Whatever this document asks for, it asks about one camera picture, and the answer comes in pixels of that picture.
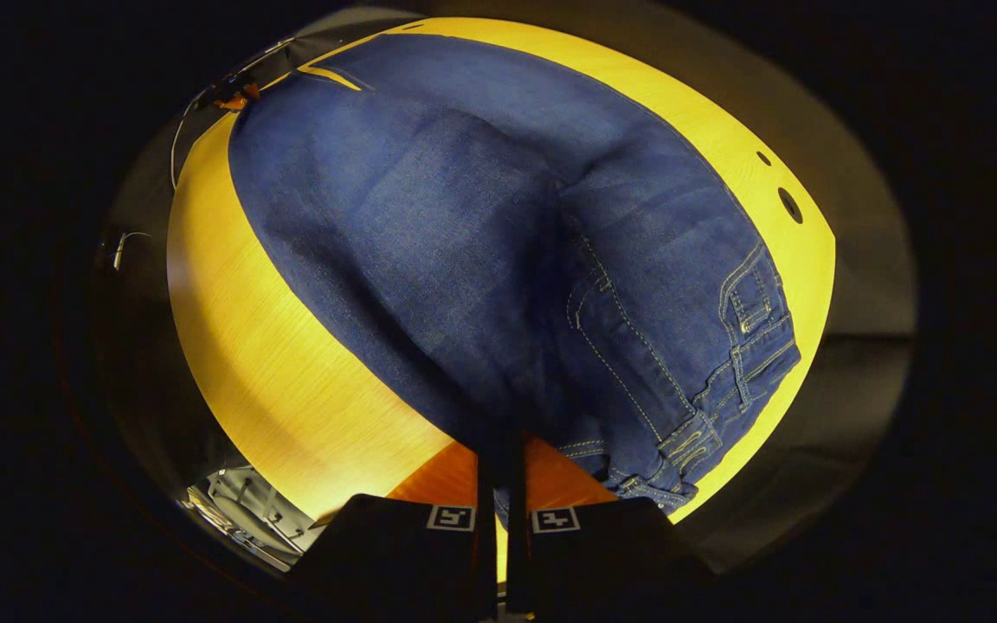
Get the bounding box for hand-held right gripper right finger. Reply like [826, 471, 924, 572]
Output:
[507, 428, 717, 623]

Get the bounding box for grey metal frame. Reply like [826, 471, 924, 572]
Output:
[183, 466, 331, 574]

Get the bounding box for blue denim jeans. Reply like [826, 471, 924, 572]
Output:
[228, 33, 802, 522]

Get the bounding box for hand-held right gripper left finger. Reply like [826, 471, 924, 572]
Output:
[291, 424, 500, 623]

